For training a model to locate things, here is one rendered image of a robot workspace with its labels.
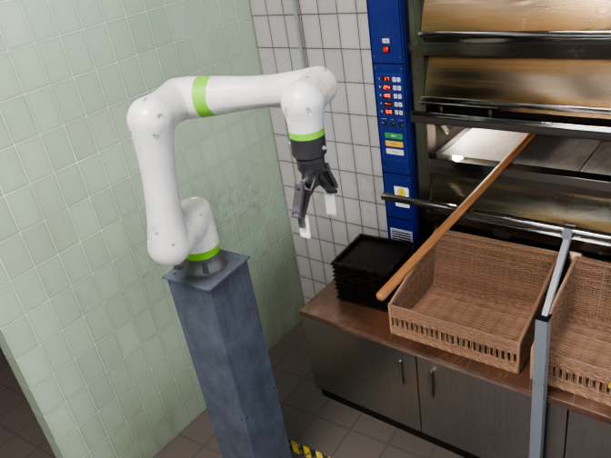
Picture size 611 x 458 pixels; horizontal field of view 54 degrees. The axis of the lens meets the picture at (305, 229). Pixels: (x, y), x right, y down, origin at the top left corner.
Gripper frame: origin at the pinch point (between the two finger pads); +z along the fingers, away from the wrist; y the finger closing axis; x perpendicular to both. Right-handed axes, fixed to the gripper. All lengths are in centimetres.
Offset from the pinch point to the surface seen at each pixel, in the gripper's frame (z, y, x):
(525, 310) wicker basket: 86, -93, 34
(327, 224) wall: 76, -112, -76
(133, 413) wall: 117, 11, -111
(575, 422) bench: 94, -48, 65
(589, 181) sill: 27, -103, 52
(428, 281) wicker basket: 82, -93, -10
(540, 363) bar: 67, -44, 52
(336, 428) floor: 146, -45, -39
